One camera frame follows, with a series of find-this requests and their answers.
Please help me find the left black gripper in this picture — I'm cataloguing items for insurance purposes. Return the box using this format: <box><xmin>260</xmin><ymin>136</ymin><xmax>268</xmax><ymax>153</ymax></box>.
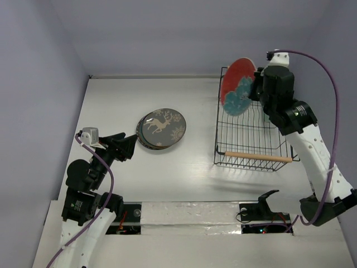
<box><xmin>91</xmin><ymin>131</ymin><xmax>137</xmax><ymax>188</ymax></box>

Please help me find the red teal flower plate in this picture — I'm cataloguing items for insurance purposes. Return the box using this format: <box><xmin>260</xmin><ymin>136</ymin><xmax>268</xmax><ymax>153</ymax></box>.
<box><xmin>220</xmin><ymin>58</ymin><xmax>256</xmax><ymax>117</ymax></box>

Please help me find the grey deer snowflake plate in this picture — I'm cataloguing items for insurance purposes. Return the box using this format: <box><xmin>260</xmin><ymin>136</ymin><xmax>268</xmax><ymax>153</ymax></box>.
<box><xmin>142</xmin><ymin>108</ymin><xmax>186</xmax><ymax>148</ymax></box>

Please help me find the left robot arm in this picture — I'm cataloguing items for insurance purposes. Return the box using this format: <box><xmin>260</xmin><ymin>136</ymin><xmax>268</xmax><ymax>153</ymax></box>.
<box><xmin>50</xmin><ymin>127</ymin><xmax>137</xmax><ymax>267</ymax></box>

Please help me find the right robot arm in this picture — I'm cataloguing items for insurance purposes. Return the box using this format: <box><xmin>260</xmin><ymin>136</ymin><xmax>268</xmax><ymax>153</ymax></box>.
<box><xmin>249</xmin><ymin>65</ymin><xmax>356</xmax><ymax>227</ymax></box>

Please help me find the green leaf plate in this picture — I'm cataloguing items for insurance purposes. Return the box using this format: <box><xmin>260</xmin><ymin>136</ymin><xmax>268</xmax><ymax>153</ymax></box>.
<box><xmin>263</xmin><ymin>108</ymin><xmax>271</xmax><ymax>123</ymax></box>

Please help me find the white front platform board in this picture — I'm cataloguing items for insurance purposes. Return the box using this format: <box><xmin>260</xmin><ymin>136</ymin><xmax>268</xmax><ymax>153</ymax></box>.
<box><xmin>31</xmin><ymin>198</ymin><xmax>346</xmax><ymax>268</ymax></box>

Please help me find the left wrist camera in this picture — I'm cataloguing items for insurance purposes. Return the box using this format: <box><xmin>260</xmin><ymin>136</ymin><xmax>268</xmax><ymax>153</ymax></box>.
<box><xmin>79</xmin><ymin>127</ymin><xmax>100</xmax><ymax>147</ymax></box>

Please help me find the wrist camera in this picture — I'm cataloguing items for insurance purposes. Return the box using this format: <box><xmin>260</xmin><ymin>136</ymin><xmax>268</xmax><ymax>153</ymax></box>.
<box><xmin>267</xmin><ymin>50</ymin><xmax>290</xmax><ymax>68</ymax></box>
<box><xmin>79</xmin><ymin>127</ymin><xmax>100</xmax><ymax>147</ymax></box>

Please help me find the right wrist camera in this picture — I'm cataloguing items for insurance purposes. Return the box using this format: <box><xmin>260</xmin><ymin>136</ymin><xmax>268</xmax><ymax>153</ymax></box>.
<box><xmin>267</xmin><ymin>50</ymin><xmax>290</xmax><ymax>68</ymax></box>

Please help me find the black wire dish rack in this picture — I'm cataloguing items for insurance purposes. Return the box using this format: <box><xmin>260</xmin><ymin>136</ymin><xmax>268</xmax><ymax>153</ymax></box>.
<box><xmin>214</xmin><ymin>66</ymin><xmax>301</xmax><ymax>173</ymax></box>

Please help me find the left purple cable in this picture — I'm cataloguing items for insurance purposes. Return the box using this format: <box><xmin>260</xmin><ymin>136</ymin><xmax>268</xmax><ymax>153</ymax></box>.
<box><xmin>46</xmin><ymin>132</ymin><xmax>115</xmax><ymax>268</ymax></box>

